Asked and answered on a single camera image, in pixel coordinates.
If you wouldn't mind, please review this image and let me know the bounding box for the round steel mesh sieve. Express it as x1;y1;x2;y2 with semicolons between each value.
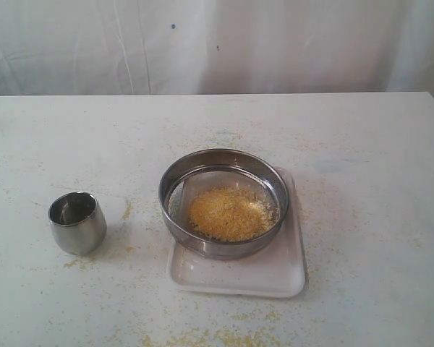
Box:
158;148;291;260

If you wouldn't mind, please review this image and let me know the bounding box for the yellow grain powder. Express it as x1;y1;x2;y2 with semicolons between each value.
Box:
188;187;277;242

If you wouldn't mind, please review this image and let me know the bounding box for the stainless steel cup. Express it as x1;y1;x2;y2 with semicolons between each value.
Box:
48;191;107;257

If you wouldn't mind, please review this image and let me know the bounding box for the white plastic tray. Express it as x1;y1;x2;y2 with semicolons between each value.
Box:
166;167;306;299

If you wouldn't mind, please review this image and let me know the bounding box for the white background curtain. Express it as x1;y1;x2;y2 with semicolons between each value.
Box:
0;1;434;95

